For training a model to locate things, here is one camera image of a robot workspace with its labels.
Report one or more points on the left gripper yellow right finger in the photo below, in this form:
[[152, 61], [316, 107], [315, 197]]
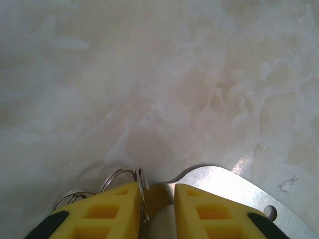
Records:
[[211, 219]]

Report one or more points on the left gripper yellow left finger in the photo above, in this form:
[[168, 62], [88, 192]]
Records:
[[104, 219]]

